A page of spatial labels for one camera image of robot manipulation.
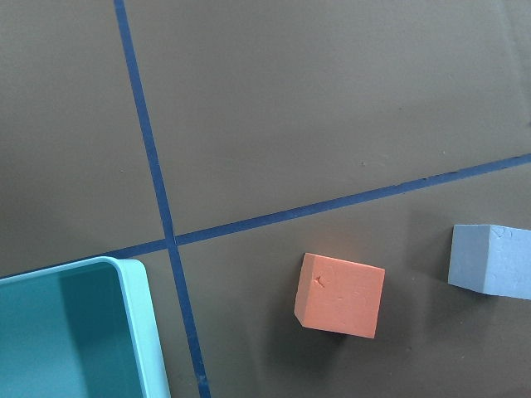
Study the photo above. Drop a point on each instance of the orange foam block left side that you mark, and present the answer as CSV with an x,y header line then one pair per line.
x,y
339,296

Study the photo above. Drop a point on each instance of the light blue block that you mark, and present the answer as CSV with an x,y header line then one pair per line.
x,y
490,259

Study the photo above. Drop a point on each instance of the teal plastic bin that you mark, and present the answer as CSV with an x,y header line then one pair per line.
x,y
83,329

